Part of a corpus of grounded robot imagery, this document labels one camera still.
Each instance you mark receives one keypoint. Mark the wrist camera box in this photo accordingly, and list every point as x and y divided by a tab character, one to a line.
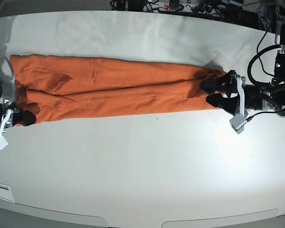
3	143
238	122

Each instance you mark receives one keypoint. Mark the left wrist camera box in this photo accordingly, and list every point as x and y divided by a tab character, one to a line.
238	122

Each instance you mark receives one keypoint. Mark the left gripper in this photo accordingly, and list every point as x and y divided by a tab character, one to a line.
254	98

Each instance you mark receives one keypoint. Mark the orange T-shirt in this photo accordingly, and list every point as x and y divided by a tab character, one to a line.
54	88

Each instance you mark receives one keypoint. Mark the black equipment box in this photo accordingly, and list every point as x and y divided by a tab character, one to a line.
243	18

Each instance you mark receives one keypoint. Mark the white power strip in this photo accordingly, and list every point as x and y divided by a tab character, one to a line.
183	6

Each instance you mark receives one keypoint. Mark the white label plate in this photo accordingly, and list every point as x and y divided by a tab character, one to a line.
6	194

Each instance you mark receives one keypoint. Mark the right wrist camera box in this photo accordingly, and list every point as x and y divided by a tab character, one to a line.
3	143

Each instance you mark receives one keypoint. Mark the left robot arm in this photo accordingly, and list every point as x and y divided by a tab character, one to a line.
276	88

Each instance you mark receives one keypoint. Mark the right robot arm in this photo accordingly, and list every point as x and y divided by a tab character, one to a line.
13	92

